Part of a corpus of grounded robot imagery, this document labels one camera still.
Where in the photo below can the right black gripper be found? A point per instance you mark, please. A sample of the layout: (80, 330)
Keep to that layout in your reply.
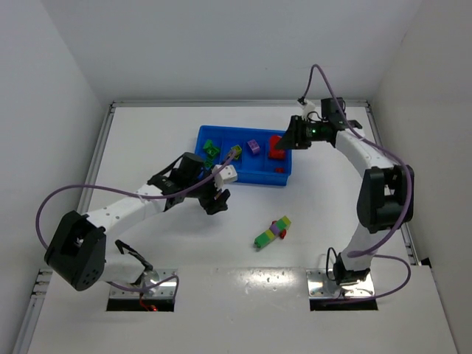
(299, 133)

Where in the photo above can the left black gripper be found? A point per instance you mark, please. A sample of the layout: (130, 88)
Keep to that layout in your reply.
(212, 199)

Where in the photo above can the purple round lego brick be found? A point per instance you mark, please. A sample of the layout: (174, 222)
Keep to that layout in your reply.
(254, 147)

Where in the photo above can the green lego brick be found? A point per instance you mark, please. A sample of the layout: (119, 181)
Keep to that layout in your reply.
(212, 151)

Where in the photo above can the yellow printed lego brick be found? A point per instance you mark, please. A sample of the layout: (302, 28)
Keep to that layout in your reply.
(236, 152)

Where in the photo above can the green square lego tile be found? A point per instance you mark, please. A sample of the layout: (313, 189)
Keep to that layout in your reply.
(208, 145)

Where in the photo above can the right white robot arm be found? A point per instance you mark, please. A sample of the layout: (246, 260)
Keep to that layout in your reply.
(385, 200)

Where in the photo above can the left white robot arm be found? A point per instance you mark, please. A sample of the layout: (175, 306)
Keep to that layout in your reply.
(86, 248)

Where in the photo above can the blue compartment tray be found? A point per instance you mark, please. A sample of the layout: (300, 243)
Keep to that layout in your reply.
(259, 169)

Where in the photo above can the green yellow purple lego bar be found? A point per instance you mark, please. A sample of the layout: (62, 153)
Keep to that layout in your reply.
(277, 229)

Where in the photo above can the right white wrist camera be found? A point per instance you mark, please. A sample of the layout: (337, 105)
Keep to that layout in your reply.
(308, 108)

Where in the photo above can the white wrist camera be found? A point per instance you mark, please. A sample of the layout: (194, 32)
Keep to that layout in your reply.
(226, 176)
(308, 108)

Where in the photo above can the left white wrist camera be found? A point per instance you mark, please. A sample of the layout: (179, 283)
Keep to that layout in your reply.
(226, 176)

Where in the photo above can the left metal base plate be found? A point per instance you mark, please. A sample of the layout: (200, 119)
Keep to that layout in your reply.
(158, 284)

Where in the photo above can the metal base plate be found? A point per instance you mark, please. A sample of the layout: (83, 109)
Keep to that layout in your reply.
(158, 284)
(320, 287)

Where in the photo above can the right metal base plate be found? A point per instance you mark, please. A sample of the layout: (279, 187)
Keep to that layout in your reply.
(320, 287)

